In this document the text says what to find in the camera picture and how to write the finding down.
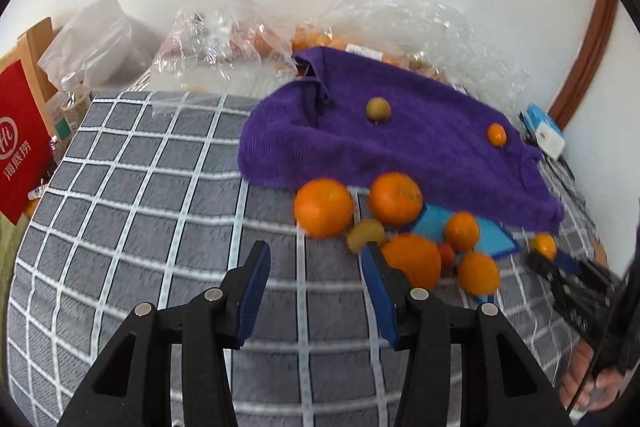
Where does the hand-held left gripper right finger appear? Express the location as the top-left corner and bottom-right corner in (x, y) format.
(361, 242), (573, 427)

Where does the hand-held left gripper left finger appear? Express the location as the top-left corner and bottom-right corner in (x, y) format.
(57, 241), (273, 427)

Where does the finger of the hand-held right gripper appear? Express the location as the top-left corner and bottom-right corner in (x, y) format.
(552, 249), (623, 295)
(526, 252), (603, 348)

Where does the large orange mandarin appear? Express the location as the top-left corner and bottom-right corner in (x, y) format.
(381, 233), (442, 290)
(293, 178), (355, 239)
(369, 172), (424, 228)

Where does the yellow oval fruit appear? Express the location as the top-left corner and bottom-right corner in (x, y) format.
(347, 218), (386, 254)

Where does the person's right hand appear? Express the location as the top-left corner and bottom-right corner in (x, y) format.
(560, 339), (623, 413)

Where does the grey checked blanket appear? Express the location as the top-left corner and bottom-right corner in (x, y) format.
(7, 89), (616, 427)

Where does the white and blue box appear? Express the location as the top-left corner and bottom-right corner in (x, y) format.
(520, 103), (566, 160)

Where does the purple towel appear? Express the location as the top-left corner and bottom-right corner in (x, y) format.
(237, 47), (566, 233)

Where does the small green-brown round fruit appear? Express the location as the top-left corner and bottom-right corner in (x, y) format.
(365, 97), (391, 124)

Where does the small clear plastic bag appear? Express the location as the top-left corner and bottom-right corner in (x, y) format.
(151, 0), (299, 108)

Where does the large clear plastic bag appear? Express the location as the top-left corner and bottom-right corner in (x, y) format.
(292, 0), (532, 114)

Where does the white bottle with green label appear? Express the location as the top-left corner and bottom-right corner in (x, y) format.
(46, 97), (71, 152)

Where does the clear bottle with white cap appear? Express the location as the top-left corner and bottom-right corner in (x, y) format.
(60, 73), (94, 132)

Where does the red paper bag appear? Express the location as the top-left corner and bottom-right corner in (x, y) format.
(0, 59), (62, 225)

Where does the white plastic bag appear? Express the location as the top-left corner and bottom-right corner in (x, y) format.
(37, 0), (153, 94)

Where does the brown cardboard box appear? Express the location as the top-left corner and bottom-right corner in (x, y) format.
(17, 17), (59, 104)

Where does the black cable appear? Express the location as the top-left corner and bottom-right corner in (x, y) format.
(517, 112), (593, 228)

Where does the brown wooden door frame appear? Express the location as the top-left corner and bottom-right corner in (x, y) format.
(547, 0), (621, 134)

